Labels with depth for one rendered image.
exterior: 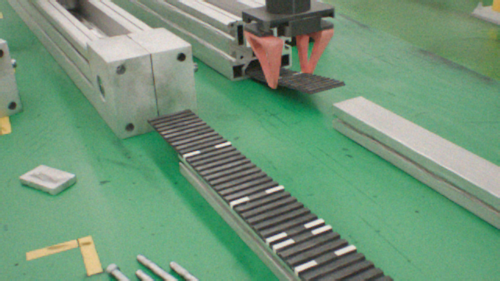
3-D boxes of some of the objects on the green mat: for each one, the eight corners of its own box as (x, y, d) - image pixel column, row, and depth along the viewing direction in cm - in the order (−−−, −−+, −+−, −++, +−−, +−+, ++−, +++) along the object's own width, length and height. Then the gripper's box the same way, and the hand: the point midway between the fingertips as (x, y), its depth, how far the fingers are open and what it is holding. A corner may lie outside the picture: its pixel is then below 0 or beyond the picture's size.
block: (216, 115, 74) (210, 40, 70) (119, 140, 69) (106, 62, 65) (187, 92, 82) (180, 23, 77) (98, 113, 76) (85, 41, 72)
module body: (171, 96, 81) (164, 34, 77) (98, 113, 76) (87, 49, 73) (47, -9, 144) (39, -46, 140) (3, -3, 140) (-6, -41, 136)
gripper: (264, -27, 68) (269, 100, 75) (338, -39, 72) (336, 83, 79) (237, -36, 73) (243, 83, 80) (307, -46, 77) (308, 68, 84)
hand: (289, 77), depth 79 cm, fingers closed on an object, 5 cm apart
